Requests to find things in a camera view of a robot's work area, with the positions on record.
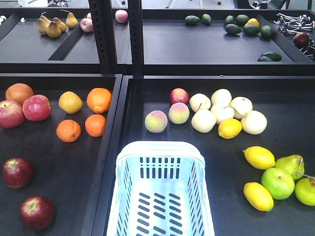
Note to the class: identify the green apple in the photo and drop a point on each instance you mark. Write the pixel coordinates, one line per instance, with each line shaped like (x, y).
(278, 182)

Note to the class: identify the green pear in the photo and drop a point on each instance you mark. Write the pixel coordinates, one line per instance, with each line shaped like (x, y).
(305, 191)
(293, 164)

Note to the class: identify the light blue plastic basket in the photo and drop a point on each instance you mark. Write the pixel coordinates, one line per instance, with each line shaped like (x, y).
(160, 190)

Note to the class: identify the black wood produce stand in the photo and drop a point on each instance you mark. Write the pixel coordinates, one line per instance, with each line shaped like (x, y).
(79, 177)

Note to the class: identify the small orange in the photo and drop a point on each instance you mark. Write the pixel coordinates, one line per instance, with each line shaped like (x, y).
(68, 130)
(95, 125)

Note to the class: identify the orange with knob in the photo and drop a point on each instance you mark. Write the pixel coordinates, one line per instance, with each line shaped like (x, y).
(99, 100)

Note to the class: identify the peach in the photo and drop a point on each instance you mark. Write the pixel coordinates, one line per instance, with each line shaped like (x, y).
(178, 113)
(156, 121)

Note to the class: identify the orange grapefruit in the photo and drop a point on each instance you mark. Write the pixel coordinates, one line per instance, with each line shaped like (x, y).
(19, 92)

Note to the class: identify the pink red apple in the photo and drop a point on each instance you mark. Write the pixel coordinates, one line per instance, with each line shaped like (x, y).
(11, 114)
(37, 108)

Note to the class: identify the yellow lemon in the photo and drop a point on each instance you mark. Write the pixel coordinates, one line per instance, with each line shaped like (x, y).
(258, 196)
(229, 128)
(259, 157)

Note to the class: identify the dark red apple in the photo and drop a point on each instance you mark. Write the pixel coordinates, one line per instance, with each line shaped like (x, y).
(37, 213)
(17, 172)

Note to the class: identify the yellow orange fruit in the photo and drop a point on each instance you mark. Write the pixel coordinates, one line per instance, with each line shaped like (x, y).
(70, 102)

